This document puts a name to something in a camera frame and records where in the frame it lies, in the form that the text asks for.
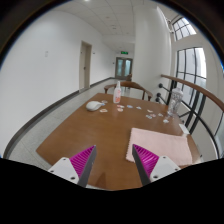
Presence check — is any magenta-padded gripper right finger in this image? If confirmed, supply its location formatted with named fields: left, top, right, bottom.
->
left=131, top=143, right=182, bottom=187

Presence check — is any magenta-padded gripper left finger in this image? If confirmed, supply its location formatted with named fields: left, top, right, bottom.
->
left=47, top=144, right=98, bottom=188

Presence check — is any pink towel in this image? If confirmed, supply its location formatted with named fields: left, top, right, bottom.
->
left=125, top=127, right=194, bottom=167

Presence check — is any white paper card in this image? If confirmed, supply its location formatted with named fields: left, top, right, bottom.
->
left=178, top=123, right=191, bottom=136

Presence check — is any clear shaker bottle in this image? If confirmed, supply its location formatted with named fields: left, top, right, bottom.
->
left=166, top=87, right=185, bottom=117

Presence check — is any white bottle with orange label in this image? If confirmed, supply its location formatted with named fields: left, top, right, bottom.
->
left=112, top=80, right=123, bottom=104

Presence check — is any brown wooden chair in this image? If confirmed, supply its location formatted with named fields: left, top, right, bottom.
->
left=103, top=80, right=154, bottom=102

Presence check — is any black railing with wooden handrail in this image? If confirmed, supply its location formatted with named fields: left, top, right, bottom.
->
left=155, top=73, right=224, bottom=159

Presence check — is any white side door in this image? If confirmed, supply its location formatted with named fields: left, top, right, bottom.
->
left=78, top=40, right=93, bottom=92

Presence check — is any grey double door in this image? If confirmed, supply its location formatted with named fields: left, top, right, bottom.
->
left=114, top=56, right=134, bottom=80

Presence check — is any tall black-framed window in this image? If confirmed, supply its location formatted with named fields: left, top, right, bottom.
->
left=174, top=47, right=208, bottom=101

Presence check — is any arched black-framed window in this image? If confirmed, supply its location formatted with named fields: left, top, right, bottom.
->
left=171, top=17, right=198, bottom=42

